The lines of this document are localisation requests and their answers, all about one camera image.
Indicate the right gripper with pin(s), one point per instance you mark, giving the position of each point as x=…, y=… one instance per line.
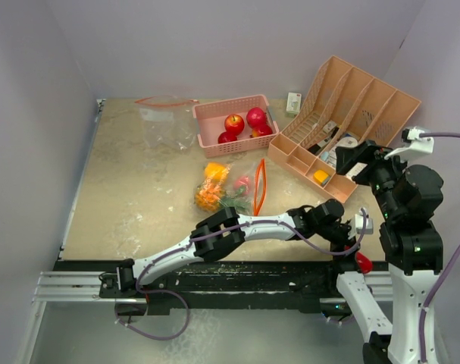
x=348, y=157

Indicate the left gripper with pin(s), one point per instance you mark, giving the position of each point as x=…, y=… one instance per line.
x=346, y=241

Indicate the fake red yellow mango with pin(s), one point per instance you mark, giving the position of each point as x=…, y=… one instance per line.
x=365, y=265

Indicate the fake red apple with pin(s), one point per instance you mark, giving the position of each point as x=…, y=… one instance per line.
x=234, y=123
x=256, y=116
x=226, y=137
x=261, y=130

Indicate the clear zip bag mixed fruit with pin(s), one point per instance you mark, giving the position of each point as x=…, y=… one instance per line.
x=258, y=177

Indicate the fake yellow pepper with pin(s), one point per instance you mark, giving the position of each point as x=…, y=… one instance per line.
x=216, y=172

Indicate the fake pineapple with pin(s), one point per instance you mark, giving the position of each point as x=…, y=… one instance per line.
x=211, y=196

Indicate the pink plastic basket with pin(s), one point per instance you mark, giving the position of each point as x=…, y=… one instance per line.
x=210, y=119

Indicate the clear zip bag red apples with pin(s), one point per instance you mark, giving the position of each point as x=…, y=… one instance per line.
x=168, y=121

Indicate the fake pink peach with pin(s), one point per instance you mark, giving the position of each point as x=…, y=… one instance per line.
x=242, y=185

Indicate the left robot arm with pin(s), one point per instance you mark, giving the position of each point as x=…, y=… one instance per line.
x=219, y=235

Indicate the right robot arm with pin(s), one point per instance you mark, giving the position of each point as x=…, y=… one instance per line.
x=408, y=196

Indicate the orange desk file organizer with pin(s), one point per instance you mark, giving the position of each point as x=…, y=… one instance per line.
x=343, y=101

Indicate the small white box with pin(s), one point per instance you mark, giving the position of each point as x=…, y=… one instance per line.
x=293, y=104

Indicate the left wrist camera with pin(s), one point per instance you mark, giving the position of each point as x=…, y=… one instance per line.
x=361, y=224

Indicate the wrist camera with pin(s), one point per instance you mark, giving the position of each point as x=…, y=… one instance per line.
x=361, y=224
x=415, y=145

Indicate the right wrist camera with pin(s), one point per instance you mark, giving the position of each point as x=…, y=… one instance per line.
x=415, y=145

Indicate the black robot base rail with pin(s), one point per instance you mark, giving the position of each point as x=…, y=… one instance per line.
x=308, y=287

